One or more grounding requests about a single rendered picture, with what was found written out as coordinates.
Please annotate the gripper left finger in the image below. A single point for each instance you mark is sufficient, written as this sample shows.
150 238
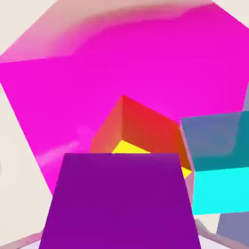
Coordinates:
23 243

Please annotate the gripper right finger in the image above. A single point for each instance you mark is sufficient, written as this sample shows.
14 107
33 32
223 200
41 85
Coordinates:
210 240

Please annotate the small purple cube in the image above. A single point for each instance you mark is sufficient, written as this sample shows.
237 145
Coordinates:
120 202

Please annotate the small cyan cube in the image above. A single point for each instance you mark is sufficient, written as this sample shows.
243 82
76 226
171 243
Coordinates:
219 190

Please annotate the small yellow cube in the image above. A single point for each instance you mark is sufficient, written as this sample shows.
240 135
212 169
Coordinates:
144 124

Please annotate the large magenta box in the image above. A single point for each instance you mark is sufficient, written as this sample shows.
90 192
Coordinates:
124 64

